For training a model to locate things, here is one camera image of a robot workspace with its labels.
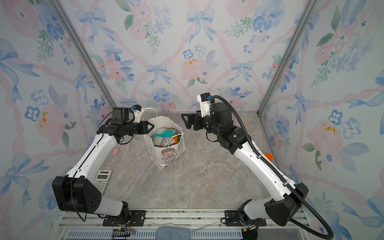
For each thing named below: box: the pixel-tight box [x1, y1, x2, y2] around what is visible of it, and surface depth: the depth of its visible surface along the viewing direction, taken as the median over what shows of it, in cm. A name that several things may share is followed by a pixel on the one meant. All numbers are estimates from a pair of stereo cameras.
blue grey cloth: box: [155, 226, 191, 240], surface depth 69 cm
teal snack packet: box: [152, 127, 177, 148], surface depth 81 cm
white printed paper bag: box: [141, 107, 186, 170], surface depth 81 cm
